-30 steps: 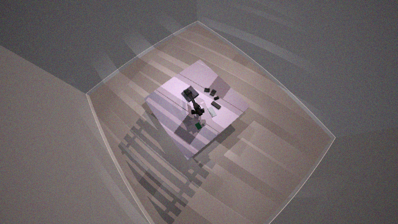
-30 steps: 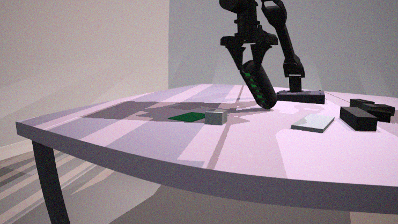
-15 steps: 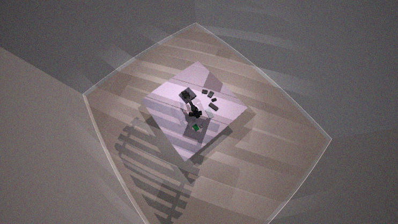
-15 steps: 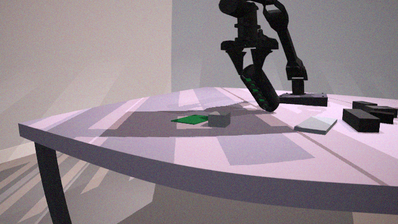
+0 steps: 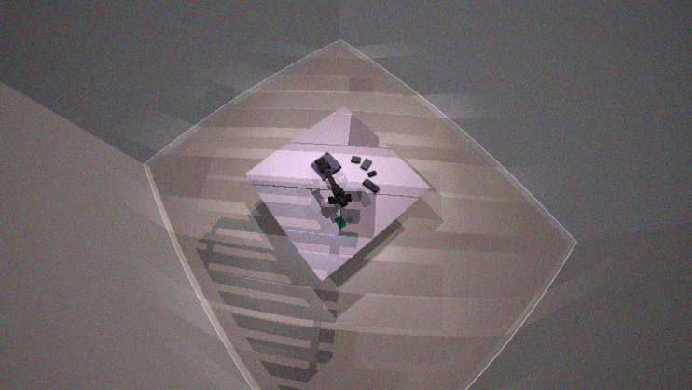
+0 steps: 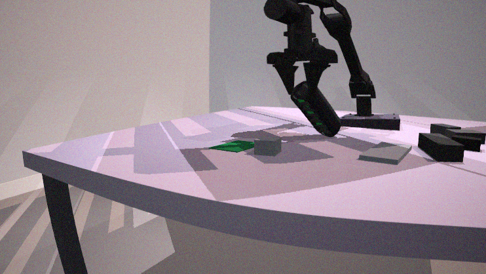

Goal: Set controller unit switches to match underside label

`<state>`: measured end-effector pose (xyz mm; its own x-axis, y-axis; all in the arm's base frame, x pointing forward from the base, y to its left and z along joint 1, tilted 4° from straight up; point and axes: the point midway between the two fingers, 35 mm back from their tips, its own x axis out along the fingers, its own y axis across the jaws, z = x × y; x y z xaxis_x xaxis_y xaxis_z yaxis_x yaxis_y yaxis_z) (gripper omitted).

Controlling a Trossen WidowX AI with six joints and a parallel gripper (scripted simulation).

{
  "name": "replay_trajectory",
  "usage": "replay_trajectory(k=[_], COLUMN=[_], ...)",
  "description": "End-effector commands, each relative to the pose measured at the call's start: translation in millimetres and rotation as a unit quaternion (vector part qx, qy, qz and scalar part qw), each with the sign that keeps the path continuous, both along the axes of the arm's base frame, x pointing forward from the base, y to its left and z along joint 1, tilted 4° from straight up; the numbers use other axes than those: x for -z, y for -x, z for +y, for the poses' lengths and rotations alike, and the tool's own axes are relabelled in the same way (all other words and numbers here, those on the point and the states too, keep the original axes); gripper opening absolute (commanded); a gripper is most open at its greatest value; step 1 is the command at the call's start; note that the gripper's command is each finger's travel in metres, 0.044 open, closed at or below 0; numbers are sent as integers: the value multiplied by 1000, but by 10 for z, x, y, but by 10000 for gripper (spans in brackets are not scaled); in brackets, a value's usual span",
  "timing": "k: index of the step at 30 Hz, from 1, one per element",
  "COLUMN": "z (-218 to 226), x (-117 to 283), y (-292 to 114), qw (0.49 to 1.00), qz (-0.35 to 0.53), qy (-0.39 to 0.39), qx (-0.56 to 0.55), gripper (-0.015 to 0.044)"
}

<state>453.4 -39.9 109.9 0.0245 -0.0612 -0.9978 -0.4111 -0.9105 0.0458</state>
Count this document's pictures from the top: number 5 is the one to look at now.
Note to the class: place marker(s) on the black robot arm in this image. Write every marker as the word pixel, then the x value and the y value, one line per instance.
pixel 337 190

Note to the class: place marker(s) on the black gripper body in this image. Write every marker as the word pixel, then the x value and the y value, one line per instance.
pixel 347 197

